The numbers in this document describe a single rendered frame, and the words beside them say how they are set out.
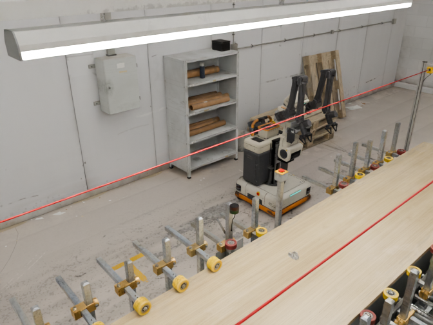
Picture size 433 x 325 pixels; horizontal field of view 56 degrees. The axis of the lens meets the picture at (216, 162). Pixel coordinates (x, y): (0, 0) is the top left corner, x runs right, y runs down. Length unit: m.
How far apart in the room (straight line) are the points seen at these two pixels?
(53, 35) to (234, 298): 1.63
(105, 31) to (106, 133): 3.68
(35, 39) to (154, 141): 4.22
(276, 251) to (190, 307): 0.70
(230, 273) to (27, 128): 2.91
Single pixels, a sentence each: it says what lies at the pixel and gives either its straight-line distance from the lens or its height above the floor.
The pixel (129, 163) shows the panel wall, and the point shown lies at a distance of 5.34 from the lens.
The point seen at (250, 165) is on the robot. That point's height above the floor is 0.52.
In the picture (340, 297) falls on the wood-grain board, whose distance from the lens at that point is 2.45.
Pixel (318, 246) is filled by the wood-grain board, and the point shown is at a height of 0.90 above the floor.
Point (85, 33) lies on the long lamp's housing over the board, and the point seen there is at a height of 2.36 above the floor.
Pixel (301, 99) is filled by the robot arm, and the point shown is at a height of 1.41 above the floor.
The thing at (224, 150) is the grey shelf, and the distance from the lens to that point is 5.89.
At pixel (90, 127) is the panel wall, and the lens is 4.93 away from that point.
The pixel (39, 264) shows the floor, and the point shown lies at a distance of 4.32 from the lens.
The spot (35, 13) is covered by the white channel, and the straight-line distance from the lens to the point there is 1.35.
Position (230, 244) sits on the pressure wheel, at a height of 0.91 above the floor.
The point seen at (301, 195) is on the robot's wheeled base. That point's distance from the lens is 4.76.
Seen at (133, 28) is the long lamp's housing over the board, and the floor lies 2.36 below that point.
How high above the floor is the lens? 2.55
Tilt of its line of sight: 26 degrees down
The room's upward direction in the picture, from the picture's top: straight up
